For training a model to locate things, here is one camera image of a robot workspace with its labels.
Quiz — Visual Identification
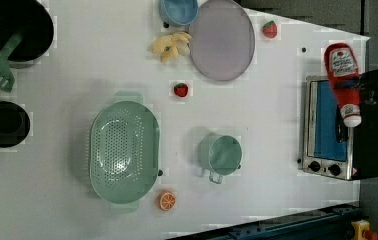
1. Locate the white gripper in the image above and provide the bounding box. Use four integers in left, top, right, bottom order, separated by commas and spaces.
334, 69, 378, 105

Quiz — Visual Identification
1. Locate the red plush ketchup bottle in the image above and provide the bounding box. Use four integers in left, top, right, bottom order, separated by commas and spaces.
324, 43, 362, 128

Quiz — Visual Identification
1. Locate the grey round plate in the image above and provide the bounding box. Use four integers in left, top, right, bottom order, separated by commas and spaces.
189, 0, 255, 81

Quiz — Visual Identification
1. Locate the black toaster oven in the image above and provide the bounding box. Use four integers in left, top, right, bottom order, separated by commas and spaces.
299, 76, 378, 181

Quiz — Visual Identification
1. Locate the large red strawberry toy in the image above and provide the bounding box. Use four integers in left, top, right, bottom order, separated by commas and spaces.
262, 21, 278, 39

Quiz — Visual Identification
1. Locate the yellow red toy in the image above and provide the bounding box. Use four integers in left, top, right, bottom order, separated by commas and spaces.
351, 220, 378, 240

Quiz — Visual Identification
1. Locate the green metal pot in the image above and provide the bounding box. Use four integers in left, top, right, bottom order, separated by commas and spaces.
199, 134, 242, 184

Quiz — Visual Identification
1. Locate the yellow plush banana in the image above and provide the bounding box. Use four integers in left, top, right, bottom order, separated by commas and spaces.
152, 32, 192, 64

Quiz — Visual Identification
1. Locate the blue cup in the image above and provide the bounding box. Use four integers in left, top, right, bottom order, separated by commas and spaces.
159, 0, 199, 27

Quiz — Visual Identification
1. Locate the orange slice toy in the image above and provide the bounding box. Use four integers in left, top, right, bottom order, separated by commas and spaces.
158, 191, 176, 211

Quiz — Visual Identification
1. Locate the green oval colander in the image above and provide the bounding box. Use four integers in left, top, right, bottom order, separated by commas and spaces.
89, 91, 160, 208

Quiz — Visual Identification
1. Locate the small black round container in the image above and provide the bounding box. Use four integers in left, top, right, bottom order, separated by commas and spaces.
0, 101, 31, 148

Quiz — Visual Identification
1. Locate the green plastic spatula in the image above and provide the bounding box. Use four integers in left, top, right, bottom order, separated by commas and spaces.
0, 30, 23, 93

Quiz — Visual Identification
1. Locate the black round pot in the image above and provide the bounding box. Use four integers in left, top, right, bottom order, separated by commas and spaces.
0, 0, 54, 69

